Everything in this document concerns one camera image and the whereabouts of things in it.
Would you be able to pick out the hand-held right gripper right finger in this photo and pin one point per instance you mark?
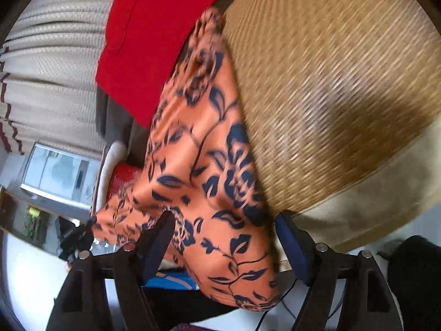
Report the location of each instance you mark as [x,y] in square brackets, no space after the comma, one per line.
[293,248]

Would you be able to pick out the woven sofa mat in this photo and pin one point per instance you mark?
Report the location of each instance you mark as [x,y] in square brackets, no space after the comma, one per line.
[327,93]

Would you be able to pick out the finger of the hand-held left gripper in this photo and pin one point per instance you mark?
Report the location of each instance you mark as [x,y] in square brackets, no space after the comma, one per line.
[74,239]

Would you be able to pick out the beige dotted curtain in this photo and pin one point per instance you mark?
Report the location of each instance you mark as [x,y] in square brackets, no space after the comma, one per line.
[62,76]

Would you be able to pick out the wooden display cabinet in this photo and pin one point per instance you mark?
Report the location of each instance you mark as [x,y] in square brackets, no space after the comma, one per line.
[13,213]

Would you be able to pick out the blue bag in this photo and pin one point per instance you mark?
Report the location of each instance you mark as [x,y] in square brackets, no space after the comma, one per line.
[172,279]

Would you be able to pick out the standing air conditioner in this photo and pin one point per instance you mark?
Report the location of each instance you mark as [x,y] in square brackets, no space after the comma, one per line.
[55,172]

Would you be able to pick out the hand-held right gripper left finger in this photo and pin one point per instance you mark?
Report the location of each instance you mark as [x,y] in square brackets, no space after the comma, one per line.
[162,243]

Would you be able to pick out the person's dark clothing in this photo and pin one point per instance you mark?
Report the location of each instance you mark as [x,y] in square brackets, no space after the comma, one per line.
[417,275]

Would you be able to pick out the red towel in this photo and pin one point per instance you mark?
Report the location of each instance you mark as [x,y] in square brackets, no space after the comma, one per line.
[148,41]

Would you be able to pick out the green ornament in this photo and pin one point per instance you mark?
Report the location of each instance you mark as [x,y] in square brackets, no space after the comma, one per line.
[34,226]

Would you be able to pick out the orange floral shirt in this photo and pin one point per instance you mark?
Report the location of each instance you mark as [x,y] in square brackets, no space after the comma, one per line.
[206,165]

